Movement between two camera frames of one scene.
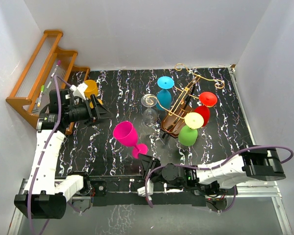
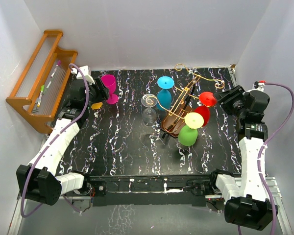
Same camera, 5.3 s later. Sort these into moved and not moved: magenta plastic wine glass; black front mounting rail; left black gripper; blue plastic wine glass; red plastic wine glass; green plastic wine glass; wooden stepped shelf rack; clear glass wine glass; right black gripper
Moved: right black gripper; magenta plastic wine glass; left black gripper
Not moved: blue plastic wine glass; wooden stepped shelf rack; clear glass wine glass; red plastic wine glass; black front mounting rail; green plastic wine glass
